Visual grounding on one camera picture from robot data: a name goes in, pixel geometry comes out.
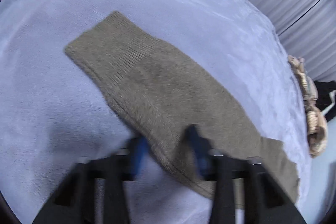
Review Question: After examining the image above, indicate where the olive brown knit sweater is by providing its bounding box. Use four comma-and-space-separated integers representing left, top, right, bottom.
65, 12, 299, 201

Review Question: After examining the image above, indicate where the beige striped clothes pile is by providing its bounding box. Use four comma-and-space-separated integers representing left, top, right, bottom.
288, 55, 328, 158

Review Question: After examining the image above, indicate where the lavender fleece blanket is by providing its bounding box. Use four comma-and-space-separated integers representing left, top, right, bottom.
1, 0, 335, 223

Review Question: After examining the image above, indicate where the black garment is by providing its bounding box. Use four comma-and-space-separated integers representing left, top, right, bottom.
314, 81, 336, 122

